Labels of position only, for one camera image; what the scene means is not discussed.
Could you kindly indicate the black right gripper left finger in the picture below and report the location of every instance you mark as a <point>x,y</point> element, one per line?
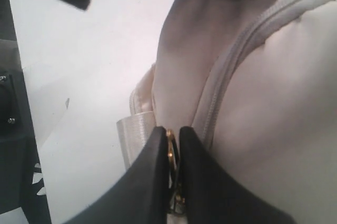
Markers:
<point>141,195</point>

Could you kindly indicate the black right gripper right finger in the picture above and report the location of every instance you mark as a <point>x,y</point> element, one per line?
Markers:
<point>213,196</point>

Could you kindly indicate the gold keyring zipper pull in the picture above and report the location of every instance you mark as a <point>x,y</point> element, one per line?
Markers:
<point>176,205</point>

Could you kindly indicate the cream fabric duffel bag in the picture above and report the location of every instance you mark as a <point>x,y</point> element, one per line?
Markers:
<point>256,79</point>

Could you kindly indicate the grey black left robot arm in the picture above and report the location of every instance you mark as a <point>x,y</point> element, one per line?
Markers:
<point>19,154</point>

